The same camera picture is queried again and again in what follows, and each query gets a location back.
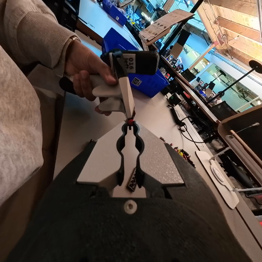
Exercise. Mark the grey sweatshirt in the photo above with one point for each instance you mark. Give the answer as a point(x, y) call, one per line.
point(16, 122)

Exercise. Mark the white oval mat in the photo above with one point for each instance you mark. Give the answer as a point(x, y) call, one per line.
point(221, 180)

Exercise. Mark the person's left forearm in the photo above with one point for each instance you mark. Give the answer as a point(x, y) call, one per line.
point(34, 26)

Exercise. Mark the small blue storage bin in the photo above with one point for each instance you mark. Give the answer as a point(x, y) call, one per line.
point(115, 10)

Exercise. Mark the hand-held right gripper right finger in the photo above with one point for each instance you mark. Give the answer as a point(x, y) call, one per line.
point(161, 161)

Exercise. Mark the cardboard sign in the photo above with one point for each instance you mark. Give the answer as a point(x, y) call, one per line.
point(163, 26)

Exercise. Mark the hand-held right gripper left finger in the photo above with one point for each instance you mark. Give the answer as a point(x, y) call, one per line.
point(98, 159)

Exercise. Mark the black pole stand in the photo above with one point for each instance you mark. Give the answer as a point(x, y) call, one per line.
point(241, 78)

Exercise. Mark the black device with green light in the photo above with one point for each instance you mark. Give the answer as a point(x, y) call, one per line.
point(174, 99)

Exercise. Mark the gooseneck microphone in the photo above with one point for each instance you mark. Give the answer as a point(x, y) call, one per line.
point(243, 129)

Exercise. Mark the small red lego piece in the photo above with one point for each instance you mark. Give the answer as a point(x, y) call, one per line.
point(130, 122)

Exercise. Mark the black lego plate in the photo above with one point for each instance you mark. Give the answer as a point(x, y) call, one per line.
point(132, 182)

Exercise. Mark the person's left hand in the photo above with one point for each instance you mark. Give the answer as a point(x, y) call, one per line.
point(86, 61)

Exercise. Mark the wooden lectern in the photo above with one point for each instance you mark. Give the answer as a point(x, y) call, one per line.
point(245, 131)

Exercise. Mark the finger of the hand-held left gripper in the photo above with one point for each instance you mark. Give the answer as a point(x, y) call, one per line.
point(128, 96)

